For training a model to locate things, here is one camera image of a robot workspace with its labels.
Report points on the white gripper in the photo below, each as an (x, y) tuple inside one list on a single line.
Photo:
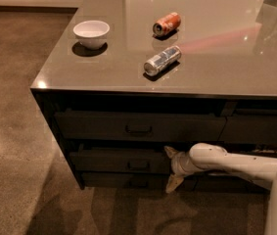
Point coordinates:
[(178, 165)]

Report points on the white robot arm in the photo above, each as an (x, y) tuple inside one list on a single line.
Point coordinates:
[(261, 171)]

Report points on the dark drawer cabinet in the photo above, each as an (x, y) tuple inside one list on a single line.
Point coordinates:
[(171, 73)]

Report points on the silver blue can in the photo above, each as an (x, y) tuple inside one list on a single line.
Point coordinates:
[(162, 60)]

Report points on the orange soda can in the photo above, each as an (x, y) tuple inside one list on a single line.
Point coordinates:
[(166, 24)]

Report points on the white bowl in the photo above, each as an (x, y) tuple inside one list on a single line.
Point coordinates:
[(91, 34)]

